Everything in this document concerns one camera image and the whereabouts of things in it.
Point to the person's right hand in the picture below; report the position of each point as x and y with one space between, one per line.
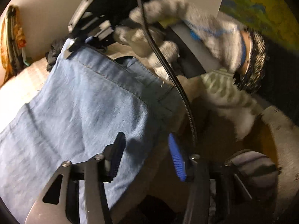
205 28

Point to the light grey fleece cloth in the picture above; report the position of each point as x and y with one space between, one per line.
280 130

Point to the orange patterned cloth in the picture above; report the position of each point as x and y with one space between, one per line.
9 49

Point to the blue denim pants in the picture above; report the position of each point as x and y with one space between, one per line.
81 102

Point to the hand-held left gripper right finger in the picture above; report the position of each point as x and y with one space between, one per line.
177 158

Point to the green white patterned cloth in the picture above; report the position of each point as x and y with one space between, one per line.
224 91

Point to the dark cloth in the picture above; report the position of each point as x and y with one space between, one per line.
52 60

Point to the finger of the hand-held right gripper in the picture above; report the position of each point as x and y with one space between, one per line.
71 45
105 31

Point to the yellow green patterned cloth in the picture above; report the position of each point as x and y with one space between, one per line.
261 4

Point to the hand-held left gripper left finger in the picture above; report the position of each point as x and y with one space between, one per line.
115 158

